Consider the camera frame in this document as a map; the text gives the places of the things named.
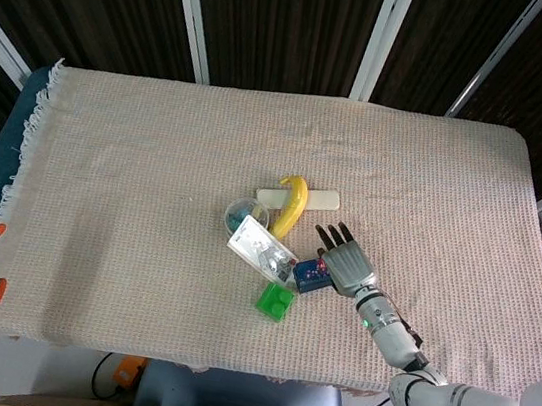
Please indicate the orange device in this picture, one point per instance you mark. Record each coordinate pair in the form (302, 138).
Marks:
(128, 372)

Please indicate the yellow banana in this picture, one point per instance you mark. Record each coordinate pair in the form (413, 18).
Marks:
(293, 206)

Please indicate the cream flat oblong case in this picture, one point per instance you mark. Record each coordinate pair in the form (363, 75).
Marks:
(324, 200)

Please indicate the green toy building brick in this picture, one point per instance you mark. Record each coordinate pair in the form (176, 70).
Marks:
(273, 303)

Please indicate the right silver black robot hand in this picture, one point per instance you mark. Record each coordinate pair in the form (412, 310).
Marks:
(348, 267)

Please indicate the blue padded table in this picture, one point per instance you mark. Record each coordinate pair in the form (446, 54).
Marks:
(4, 140)

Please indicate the clear round plastic jar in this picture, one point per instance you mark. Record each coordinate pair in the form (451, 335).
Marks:
(239, 214)

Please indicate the blue tray with eyeglasses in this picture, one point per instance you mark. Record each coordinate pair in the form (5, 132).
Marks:
(308, 276)

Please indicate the clear white ruler set package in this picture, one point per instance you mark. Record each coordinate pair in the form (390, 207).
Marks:
(257, 246)

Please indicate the beige waffle weave cloth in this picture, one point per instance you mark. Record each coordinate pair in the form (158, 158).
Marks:
(151, 196)

